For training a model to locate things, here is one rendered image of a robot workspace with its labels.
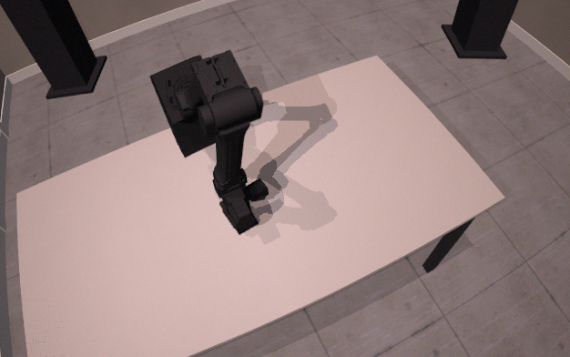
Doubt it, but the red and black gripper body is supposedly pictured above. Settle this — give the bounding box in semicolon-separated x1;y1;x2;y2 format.
219;200;237;229

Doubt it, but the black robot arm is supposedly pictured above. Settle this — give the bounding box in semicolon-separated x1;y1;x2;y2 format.
166;50;269;229

